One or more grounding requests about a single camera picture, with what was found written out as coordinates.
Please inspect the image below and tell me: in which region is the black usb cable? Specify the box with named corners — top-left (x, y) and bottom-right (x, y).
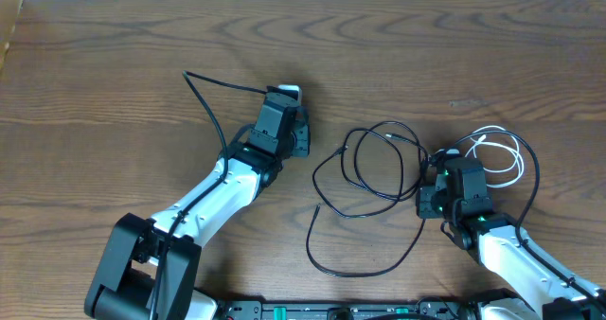
top-left (311, 120), bottom-right (430, 220)
top-left (305, 204), bottom-right (427, 278)

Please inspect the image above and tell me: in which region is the white usb cable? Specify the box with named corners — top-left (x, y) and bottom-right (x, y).
top-left (463, 124), bottom-right (526, 189)

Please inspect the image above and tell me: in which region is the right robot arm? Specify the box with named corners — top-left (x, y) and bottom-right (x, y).
top-left (416, 153), bottom-right (605, 319)

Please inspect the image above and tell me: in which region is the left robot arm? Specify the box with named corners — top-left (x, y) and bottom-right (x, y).
top-left (84, 85), bottom-right (310, 319)

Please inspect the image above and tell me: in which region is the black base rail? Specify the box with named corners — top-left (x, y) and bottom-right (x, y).
top-left (188, 299), bottom-right (479, 320)

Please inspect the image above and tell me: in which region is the left camera black cable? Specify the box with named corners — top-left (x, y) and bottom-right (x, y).
top-left (146, 70), bottom-right (269, 320)

